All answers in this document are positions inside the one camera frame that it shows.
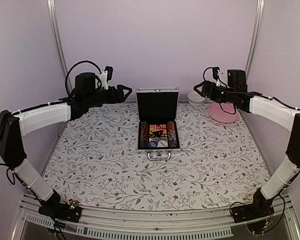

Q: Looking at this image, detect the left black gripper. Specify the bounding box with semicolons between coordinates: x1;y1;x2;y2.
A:
86;84;134;109

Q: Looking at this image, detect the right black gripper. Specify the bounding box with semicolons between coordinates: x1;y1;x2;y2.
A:
194;80;237;104

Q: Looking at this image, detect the red playing card deck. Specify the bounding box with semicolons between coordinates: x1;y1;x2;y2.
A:
149;124;167;134

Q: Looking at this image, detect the aluminium poker case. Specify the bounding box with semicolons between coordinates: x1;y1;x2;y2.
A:
136;87;181;161

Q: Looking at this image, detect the triangular all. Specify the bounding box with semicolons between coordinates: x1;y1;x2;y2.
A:
151;128;165;138

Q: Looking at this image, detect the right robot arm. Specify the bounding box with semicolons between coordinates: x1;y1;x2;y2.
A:
193;67;300;218

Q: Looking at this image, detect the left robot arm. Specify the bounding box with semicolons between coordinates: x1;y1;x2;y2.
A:
0;70;133;217

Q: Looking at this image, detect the white bowl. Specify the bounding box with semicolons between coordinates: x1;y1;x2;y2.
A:
187;91;205;106

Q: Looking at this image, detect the pink plate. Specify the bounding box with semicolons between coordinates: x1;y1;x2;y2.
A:
207;103;239;124

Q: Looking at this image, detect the left poker chip row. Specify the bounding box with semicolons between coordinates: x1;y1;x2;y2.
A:
139;121;149;149

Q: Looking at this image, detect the poker chip row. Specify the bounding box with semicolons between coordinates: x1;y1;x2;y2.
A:
167;121;178;148
139;121;149;149

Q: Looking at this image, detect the right poker chip row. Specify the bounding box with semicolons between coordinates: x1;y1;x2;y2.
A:
167;121;178;148

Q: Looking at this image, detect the blue small blind chip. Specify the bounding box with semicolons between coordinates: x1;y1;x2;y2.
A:
148;141;158;148

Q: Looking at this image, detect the white dealer chip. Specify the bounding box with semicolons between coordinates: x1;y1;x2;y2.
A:
155;139;169;148

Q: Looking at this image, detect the floral table cloth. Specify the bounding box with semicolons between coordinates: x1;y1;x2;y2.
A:
43;103;270;211

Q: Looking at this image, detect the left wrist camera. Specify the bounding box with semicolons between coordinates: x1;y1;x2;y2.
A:
99;66;113;90

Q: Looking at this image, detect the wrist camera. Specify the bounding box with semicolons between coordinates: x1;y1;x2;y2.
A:
99;66;113;90
212;66;225;87

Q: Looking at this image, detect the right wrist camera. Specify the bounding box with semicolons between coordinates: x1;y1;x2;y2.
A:
212;66;225;87

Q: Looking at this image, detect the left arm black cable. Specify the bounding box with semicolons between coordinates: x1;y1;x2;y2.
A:
64;60;103;98

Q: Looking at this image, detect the right aluminium frame post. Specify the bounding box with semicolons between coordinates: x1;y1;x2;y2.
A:
245;0;265;79

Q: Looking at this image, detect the aluminium frame post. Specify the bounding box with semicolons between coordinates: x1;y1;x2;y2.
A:
245;0;265;79
46;0;71;78

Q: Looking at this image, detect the left aluminium frame post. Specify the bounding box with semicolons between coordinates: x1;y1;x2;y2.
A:
46;0;71;78

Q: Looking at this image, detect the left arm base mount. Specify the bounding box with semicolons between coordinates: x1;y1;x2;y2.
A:
38;198;83;223

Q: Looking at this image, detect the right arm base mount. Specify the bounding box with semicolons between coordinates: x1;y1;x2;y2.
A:
229;199;275;223

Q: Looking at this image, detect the front aluminium rail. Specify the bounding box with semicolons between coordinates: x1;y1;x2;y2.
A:
11;194;300;240

